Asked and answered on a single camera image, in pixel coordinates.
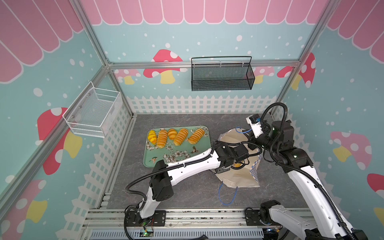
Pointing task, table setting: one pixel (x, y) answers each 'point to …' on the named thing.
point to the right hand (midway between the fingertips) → (244, 130)
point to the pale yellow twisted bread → (194, 138)
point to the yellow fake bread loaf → (180, 137)
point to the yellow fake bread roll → (152, 137)
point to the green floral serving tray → (170, 144)
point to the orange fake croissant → (162, 138)
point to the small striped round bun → (172, 133)
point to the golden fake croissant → (237, 165)
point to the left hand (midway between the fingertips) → (214, 161)
